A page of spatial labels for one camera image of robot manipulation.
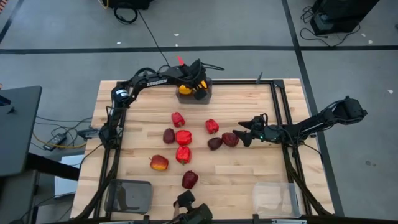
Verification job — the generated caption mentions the black equipment box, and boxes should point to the black equipment box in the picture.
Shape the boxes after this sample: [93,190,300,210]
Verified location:
[107,0,155,10]

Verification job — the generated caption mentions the dark tinted plastic bin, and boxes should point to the dark tinted plastic bin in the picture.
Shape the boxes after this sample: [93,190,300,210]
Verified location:
[103,179,153,215]

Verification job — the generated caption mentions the tangled black cables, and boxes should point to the tangled black cables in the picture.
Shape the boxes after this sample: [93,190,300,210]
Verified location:
[299,6,361,47]

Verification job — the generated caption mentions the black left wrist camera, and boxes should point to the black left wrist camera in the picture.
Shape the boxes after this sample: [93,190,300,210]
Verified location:
[188,58,205,72]

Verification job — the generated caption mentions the long black cable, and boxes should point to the long black cable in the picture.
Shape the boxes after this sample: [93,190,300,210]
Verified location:
[136,9,171,68]

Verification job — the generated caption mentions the dark grey desk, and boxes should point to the dark grey desk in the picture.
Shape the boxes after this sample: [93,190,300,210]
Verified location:
[0,85,43,178]

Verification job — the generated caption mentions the red bell pepper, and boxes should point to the red bell pepper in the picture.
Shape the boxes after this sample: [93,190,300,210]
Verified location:
[205,118,220,135]
[175,129,193,146]
[175,146,192,166]
[170,111,186,128]

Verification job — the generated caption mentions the black floor cables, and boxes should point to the black floor cables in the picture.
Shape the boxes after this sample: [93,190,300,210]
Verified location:
[34,115,94,147]

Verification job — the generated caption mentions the black equipment cart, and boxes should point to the black equipment cart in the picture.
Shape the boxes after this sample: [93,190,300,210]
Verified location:
[310,0,381,36]

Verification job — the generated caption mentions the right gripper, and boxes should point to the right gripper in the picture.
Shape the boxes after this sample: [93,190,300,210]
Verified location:
[232,120,282,147]

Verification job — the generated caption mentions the clear plastic bin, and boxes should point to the clear plastic bin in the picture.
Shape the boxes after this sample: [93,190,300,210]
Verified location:
[252,182,302,218]

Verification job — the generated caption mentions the white box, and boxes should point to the white box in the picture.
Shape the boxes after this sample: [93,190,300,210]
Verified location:
[54,154,86,198]

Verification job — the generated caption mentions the coiled black cable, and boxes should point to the coiled black cable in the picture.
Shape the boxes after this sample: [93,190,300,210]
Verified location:
[113,6,139,25]

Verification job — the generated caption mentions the black aluminium table frame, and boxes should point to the black aluminium table frame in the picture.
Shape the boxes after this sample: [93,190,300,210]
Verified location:
[74,79,333,224]

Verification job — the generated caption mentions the black power adapter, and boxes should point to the black power adapter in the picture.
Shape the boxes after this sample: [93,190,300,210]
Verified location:
[42,133,68,152]

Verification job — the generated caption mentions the smoky translucent plastic bin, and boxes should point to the smoky translucent plastic bin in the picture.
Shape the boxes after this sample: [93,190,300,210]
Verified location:
[175,77,214,105]

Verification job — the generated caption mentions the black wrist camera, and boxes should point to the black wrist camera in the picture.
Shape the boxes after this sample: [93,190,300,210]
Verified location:
[252,113,269,125]
[188,58,205,72]

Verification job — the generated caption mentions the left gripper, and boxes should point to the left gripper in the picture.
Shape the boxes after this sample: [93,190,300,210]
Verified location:
[182,70,209,101]

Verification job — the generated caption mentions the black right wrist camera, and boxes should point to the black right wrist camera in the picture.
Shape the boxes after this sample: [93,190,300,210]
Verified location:
[252,113,269,125]

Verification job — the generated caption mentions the yellow cable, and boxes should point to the yellow cable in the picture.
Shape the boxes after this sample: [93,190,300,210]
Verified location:
[32,132,88,149]

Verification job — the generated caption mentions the red and yellow apple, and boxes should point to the red and yellow apple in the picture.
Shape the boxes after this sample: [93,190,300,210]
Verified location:
[149,154,170,172]

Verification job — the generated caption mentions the black grey connector box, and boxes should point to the black grey connector box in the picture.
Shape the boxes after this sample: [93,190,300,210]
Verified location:
[76,128,102,140]

